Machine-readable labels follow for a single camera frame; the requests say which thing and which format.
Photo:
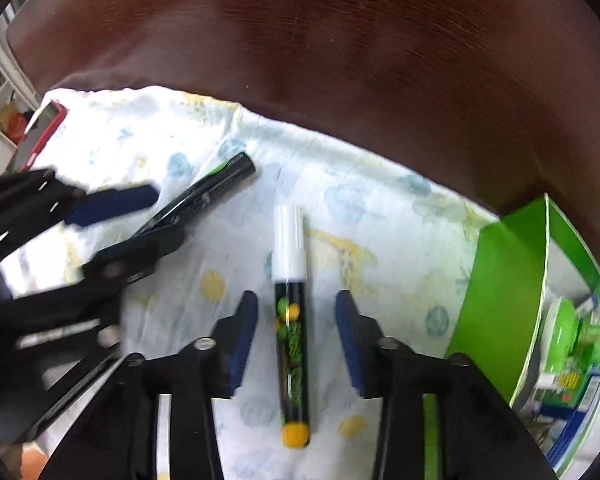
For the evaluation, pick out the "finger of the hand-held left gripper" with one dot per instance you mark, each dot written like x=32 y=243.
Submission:
x=140 y=252
x=115 y=205

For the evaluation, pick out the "giraffe printed blanket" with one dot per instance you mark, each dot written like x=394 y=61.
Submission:
x=355 y=210

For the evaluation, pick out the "red framed phone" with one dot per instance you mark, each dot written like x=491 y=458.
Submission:
x=45 y=130

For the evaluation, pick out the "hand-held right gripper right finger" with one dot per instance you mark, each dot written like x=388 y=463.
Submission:
x=350 y=345

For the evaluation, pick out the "dark brown wooden headboard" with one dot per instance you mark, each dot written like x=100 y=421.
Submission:
x=330 y=60

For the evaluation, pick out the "white cap black marker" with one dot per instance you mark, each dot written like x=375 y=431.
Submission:
x=292 y=360

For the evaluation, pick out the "orange bag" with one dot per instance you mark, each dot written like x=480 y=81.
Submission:
x=11 y=121

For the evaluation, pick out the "green cardboard box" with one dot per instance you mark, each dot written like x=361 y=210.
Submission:
x=505 y=280

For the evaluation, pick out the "green mosquito repellent device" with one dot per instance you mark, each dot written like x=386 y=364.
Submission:
x=560 y=330

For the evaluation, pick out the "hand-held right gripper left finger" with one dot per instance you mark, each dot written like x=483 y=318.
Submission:
x=242 y=340

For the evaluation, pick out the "blue medicine box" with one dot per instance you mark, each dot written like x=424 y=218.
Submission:
x=582 y=412

